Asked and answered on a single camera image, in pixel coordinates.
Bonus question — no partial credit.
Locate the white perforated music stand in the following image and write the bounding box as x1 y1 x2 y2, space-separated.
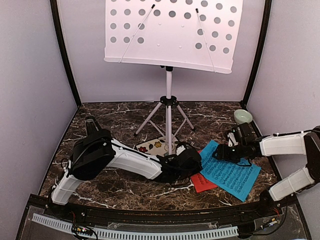
103 0 244 156

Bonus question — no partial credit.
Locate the grey slotted cable duct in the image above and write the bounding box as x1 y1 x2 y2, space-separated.
31 213 239 240

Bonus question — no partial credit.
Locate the blue sheet music paper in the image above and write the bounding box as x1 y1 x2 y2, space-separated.
200 140 261 202

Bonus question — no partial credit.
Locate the pale green ceramic bowl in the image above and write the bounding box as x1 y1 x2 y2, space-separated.
233 109 253 125

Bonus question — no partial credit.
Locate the red sheet music paper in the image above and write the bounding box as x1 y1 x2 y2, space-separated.
190 149 219 194

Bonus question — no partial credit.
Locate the floral square ceramic plate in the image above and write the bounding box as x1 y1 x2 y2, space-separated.
134 136 169 157

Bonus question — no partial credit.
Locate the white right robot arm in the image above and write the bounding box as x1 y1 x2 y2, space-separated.
212 123 320 217

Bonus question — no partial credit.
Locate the black metronome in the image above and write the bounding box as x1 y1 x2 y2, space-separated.
85 116 102 137

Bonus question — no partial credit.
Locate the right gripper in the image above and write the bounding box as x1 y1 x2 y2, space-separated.
212 142 246 164

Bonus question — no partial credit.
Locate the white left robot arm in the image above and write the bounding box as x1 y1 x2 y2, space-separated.
50 129 202 218

